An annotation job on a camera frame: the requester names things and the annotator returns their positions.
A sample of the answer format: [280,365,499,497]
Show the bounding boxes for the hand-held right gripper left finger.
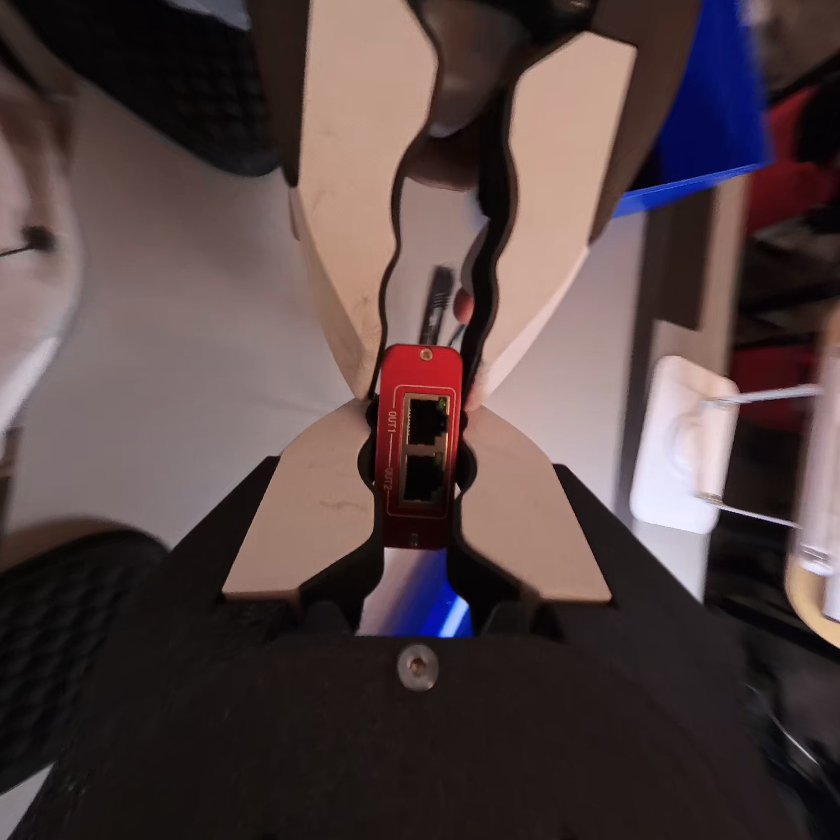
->
[223,397,385,632]

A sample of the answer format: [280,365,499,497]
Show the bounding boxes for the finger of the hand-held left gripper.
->
[289,0,439,401]
[459,29,639,411]

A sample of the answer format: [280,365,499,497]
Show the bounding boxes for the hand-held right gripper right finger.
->
[448,402,613,632]

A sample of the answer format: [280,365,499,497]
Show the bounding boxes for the red ethernet switch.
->
[373,344,465,551]

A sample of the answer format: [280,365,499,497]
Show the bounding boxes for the black ethernet cable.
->
[420,266,455,345]

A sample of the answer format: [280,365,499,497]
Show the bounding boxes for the person's left hand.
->
[403,128,487,193]

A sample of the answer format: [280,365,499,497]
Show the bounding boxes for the instruction sheet on clipboard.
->
[629,341,840,624]

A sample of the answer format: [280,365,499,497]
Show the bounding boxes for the black office chair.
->
[20,0,280,177]
[0,530,168,791]

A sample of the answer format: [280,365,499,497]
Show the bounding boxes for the red plastic bin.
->
[731,341,831,434]

